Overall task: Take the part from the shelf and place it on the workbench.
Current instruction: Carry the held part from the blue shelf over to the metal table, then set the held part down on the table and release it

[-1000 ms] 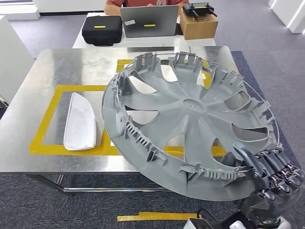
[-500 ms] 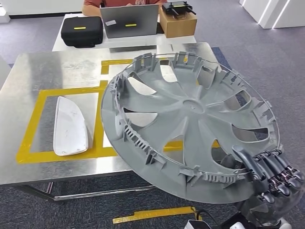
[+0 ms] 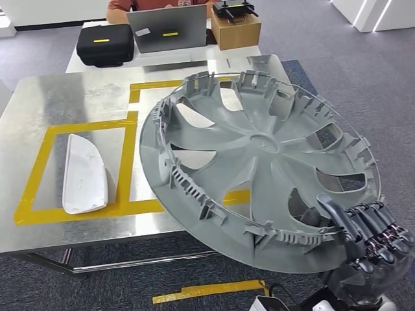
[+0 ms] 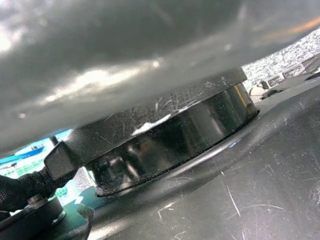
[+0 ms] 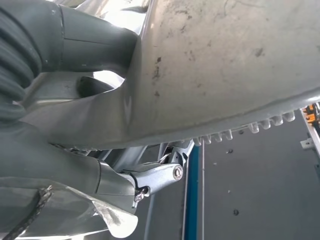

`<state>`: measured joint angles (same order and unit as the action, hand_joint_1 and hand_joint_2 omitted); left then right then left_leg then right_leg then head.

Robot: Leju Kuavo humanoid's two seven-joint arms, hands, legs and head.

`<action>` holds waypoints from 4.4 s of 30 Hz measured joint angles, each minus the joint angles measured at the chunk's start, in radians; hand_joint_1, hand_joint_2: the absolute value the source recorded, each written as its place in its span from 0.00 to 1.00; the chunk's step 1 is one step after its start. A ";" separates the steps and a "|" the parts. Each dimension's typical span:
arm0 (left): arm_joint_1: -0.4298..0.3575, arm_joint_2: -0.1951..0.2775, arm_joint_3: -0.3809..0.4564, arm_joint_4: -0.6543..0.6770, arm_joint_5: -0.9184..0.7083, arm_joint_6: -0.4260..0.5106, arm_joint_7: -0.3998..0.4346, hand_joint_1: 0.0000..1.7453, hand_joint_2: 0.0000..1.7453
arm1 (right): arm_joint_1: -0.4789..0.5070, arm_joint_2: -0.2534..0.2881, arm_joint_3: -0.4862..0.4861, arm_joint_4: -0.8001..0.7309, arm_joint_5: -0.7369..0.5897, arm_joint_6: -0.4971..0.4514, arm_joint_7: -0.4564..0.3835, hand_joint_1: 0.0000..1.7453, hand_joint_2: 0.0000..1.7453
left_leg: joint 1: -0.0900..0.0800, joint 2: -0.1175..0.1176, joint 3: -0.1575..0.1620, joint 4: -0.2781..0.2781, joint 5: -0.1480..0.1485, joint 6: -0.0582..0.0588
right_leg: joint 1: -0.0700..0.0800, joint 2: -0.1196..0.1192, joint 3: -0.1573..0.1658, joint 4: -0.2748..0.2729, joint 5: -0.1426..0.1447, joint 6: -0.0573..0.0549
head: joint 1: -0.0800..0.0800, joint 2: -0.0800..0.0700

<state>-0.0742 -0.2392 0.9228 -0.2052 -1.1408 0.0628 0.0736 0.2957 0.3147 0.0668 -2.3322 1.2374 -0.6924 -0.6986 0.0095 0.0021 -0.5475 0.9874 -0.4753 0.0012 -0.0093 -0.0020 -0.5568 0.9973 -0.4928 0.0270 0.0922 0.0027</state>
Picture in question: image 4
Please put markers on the black round joint disc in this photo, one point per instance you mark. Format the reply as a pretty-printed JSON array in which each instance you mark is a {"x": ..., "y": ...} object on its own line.
[{"x": 175, "y": 132}]

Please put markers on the black scratched robot shell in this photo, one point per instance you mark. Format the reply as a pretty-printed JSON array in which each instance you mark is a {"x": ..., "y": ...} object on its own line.
[{"x": 250, "y": 182}]

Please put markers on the black round bolted mount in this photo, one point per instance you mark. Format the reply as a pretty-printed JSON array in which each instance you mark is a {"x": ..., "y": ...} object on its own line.
[{"x": 29, "y": 218}]

